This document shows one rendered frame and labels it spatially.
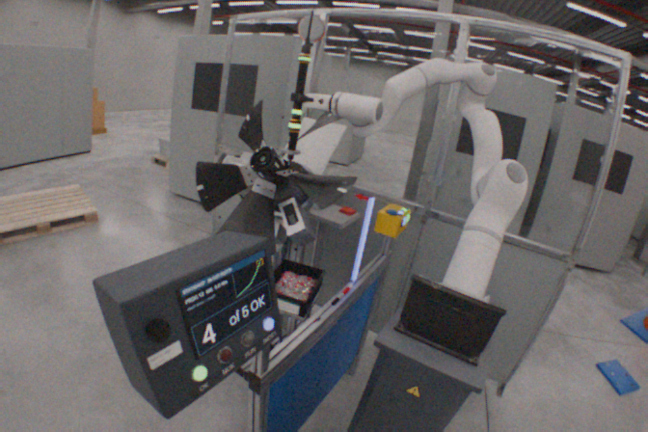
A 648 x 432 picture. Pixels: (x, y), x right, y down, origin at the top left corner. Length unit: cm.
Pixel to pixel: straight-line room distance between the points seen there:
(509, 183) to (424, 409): 66
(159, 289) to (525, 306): 177
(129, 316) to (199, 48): 356
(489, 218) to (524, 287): 100
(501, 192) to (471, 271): 23
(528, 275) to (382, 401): 112
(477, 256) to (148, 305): 73
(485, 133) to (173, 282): 93
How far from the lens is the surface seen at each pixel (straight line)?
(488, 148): 103
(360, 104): 97
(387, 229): 127
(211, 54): 366
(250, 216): 113
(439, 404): 92
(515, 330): 198
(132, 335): 39
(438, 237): 175
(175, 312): 41
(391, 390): 94
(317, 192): 103
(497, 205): 89
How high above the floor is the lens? 148
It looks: 17 degrees down
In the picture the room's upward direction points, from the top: 9 degrees clockwise
